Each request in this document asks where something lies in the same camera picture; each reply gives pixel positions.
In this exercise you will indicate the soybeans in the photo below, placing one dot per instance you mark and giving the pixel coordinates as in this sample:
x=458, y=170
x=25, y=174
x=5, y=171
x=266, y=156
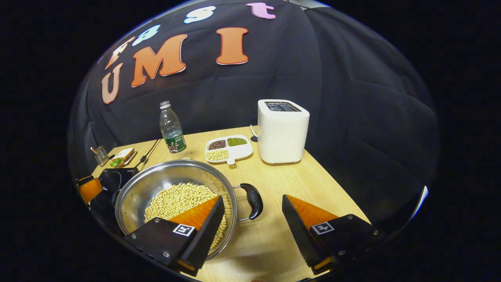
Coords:
x=176, y=199

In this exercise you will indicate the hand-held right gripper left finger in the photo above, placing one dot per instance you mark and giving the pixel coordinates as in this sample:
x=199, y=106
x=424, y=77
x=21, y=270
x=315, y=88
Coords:
x=203, y=243

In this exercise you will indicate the clear plastic water bottle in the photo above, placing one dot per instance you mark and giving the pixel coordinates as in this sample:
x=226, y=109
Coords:
x=172, y=133

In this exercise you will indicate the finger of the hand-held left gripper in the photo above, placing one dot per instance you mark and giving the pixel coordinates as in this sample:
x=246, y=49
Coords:
x=90, y=190

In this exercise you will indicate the sandwich with green wrapper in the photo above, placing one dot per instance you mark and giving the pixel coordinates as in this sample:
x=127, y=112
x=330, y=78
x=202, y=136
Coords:
x=123, y=154

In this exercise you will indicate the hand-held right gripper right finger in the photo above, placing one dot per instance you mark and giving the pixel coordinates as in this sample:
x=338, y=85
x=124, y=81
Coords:
x=299, y=235

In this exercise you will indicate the white divided bean dish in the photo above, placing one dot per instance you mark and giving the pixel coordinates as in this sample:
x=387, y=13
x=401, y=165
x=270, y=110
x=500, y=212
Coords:
x=242, y=150

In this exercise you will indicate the black induction cooktop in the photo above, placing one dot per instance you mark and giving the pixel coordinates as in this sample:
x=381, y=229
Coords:
x=113, y=180

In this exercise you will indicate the white toaster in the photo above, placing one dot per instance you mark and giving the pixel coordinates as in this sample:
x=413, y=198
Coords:
x=282, y=137

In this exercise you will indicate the stainless steel pot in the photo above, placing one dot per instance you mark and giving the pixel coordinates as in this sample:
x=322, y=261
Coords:
x=156, y=184

